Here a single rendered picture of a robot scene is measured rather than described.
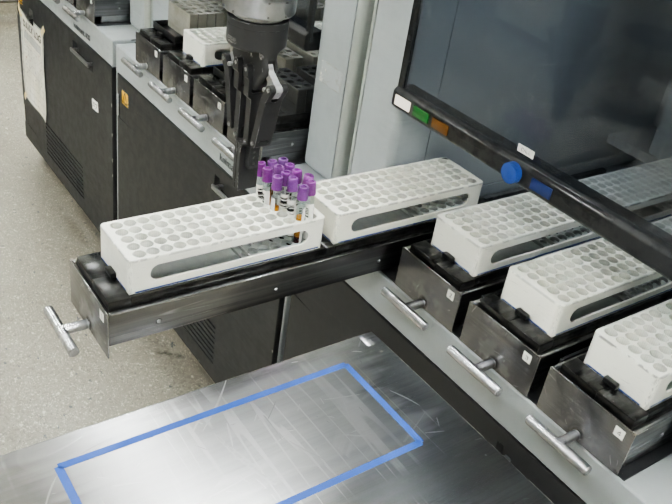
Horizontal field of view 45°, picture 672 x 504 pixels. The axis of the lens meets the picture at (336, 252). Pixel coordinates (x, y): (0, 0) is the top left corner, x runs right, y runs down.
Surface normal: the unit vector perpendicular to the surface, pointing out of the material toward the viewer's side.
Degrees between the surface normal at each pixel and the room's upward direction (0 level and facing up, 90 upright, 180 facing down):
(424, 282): 90
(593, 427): 90
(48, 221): 0
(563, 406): 90
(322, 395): 0
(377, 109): 90
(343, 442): 0
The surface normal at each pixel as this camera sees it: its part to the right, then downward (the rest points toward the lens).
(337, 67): -0.81, 0.21
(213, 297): 0.56, 0.51
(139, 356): 0.14, -0.84
